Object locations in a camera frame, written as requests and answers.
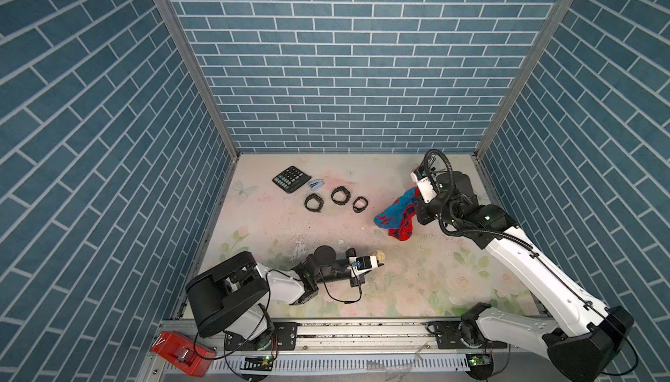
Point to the red blue towel cloth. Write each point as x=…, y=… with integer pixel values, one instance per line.
x=397, y=219

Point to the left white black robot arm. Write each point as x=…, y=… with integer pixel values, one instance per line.
x=234, y=296

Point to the gold watch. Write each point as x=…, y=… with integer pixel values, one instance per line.
x=379, y=257

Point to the red box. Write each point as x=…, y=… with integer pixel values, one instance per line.
x=184, y=353

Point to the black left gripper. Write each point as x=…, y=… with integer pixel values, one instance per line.
x=354, y=283

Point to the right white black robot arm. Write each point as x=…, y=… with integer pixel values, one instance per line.
x=581, y=335

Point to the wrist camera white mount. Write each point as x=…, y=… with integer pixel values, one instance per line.
x=421, y=179
x=361, y=265

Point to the light blue stapler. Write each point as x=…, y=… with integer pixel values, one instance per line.
x=315, y=184

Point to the black desktop calculator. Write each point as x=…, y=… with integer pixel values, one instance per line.
x=291, y=179

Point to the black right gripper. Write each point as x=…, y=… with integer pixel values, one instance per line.
x=420, y=207

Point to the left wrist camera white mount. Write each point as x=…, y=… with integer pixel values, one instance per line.
x=361, y=265

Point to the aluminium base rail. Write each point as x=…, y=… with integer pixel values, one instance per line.
x=392, y=347

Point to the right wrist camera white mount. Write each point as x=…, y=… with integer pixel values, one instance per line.
x=421, y=179

